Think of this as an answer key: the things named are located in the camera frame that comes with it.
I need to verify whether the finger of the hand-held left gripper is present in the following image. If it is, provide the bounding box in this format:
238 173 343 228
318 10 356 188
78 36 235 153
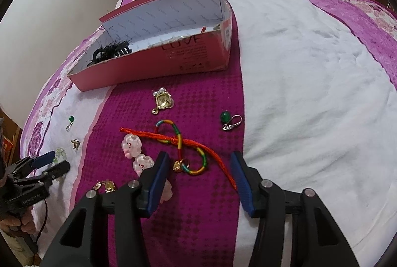
14 151 56 175
34 161 71 184

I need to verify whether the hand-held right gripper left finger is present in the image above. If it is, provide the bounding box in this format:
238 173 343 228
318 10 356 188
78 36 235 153
40 152 171 267

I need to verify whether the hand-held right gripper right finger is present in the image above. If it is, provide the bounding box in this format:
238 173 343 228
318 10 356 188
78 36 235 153
230 151 360 267

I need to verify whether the pale green bead bracelet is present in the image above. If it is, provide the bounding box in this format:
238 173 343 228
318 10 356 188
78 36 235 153
53 148 67 166

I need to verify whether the pink bear charm string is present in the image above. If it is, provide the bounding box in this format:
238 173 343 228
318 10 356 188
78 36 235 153
122 134 173 202

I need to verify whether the red multicolour cord bracelet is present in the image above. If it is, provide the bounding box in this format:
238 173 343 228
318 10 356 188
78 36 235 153
120 120 238 190

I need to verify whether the large green bead earring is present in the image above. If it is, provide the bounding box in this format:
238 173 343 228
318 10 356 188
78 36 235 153
220 111 243 132

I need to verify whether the pink cardboard box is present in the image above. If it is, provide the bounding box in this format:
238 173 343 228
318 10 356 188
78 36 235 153
67 0 234 92

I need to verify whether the person's left hand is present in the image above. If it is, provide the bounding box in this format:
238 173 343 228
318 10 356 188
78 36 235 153
0 213 33 238

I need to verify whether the wooden bedside cabinet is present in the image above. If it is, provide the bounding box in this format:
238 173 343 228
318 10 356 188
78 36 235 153
0 107 22 168

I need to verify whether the gold pendant earring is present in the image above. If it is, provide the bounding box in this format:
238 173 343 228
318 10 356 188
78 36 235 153
94 179 118 194

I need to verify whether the gold pearl brooch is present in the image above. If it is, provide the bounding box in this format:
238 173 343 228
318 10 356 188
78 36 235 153
151 88 175 116

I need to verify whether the black feather hair clip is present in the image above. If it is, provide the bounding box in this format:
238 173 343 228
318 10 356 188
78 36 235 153
87 38 131 67

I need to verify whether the purple floral bedspread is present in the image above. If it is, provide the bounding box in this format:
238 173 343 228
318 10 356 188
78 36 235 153
20 0 397 267

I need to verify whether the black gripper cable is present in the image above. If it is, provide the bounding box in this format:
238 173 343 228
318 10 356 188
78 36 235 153
31 197 49 253

